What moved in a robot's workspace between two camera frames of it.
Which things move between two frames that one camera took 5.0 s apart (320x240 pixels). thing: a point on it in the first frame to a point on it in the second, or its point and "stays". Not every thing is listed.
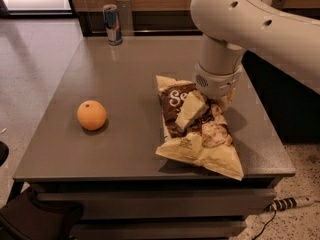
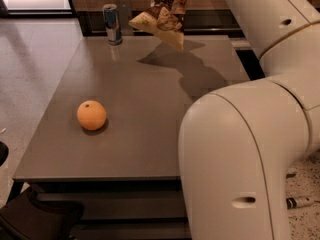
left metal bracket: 125,12 stays
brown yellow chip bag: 209,143 to 167,12
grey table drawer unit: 162,208 stays
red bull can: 113,25 stays
